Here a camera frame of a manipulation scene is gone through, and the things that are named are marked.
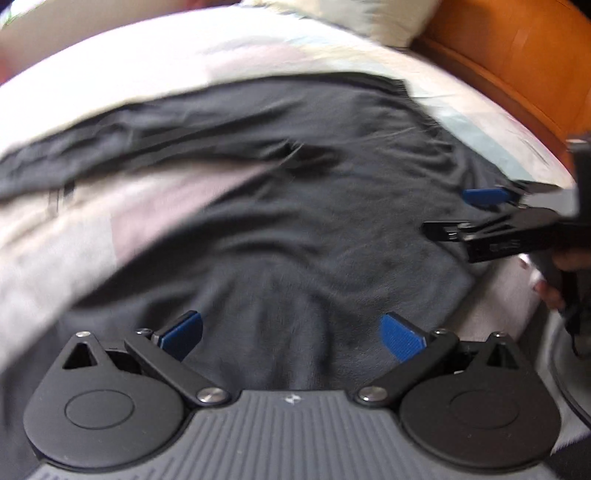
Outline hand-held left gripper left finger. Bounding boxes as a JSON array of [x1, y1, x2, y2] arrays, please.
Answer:
[[62, 310, 232, 409]]

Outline person's right hand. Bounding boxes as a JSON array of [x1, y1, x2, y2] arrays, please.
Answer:
[[533, 246, 591, 312]]

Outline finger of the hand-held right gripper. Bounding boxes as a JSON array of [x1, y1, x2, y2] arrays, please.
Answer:
[[422, 208, 563, 244], [462, 181, 576, 207]]

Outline black pants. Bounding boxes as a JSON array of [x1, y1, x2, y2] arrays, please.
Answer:
[[0, 71, 522, 480]]

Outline wooden headboard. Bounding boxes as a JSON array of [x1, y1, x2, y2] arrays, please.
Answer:
[[411, 0, 591, 158]]

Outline large beige pillow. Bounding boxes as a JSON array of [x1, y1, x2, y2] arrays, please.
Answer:
[[242, 0, 441, 49]]

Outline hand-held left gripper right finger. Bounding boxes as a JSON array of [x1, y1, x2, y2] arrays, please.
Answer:
[[355, 312, 532, 409]]

